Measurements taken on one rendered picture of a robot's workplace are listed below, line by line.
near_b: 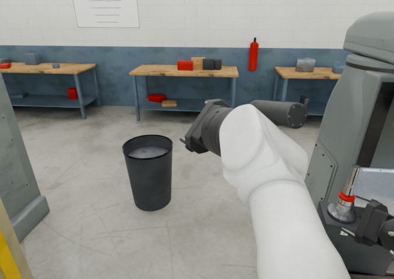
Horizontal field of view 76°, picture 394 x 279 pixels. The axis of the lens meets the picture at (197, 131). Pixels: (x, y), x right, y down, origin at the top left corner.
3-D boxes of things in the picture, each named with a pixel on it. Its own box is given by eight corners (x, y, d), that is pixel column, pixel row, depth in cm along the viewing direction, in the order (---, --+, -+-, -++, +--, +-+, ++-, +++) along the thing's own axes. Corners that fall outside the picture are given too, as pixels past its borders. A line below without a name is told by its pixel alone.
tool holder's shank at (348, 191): (353, 194, 83) (362, 165, 78) (352, 199, 80) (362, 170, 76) (342, 190, 84) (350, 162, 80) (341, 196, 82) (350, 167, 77)
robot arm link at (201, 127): (207, 161, 55) (234, 179, 44) (172, 138, 52) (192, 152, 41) (238, 114, 56) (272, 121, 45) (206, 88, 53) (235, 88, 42)
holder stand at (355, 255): (384, 277, 85) (405, 234, 77) (314, 263, 90) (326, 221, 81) (371, 248, 96) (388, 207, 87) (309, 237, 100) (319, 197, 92)
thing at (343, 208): (350, 209, 86) (355, 196, 84) (349, 218, 82) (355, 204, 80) (335, 204, 88) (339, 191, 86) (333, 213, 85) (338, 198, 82)
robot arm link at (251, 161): (255, 153, 41) (274, 228, 30) (215, 122, 37) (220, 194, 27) (288, 129, 38) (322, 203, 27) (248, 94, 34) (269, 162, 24)
